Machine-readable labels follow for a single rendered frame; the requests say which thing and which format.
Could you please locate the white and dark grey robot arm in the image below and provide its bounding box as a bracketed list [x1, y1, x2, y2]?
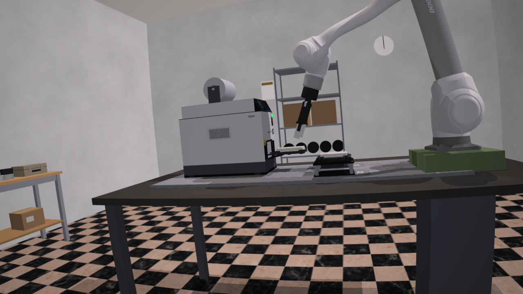
[293, 0, 485, 152]

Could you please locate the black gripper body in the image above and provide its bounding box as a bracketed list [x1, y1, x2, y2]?
[301, 87, 319, 107]

